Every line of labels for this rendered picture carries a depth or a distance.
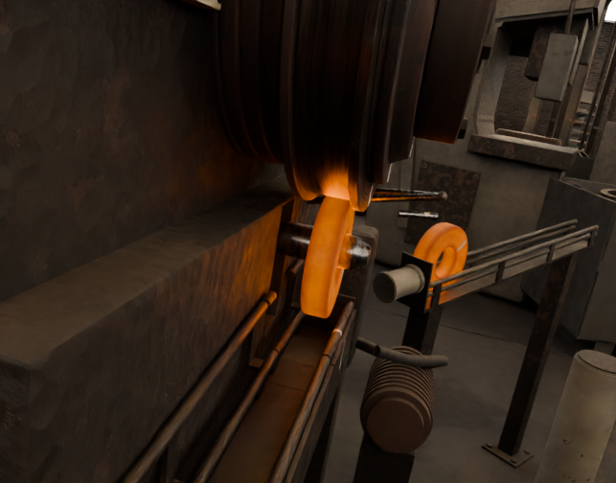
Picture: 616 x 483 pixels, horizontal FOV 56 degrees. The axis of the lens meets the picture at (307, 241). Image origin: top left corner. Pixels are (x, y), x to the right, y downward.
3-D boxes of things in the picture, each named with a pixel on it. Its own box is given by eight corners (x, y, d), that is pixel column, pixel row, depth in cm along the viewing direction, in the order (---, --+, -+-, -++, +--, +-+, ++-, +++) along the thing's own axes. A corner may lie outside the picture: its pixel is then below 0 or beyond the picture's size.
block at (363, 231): (287, 356, 99) (311, 222, 93) (299, 338, 107) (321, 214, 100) (349, 372, 97) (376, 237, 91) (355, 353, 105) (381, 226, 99)
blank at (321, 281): (294, 289, 63) (324, 296, 63) (329, 169, 69) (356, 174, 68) (304, 326, 77) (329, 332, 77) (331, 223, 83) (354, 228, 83)
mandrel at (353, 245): (246, 222, 78) (236, 249, 75) (241, 203, 74) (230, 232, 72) (372, 250, 75) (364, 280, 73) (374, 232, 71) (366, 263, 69)
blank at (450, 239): (418, 306, 123) (430, 311, 121) (402, 254, 114) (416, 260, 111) (460, 259, 129) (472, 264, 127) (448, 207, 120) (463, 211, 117)
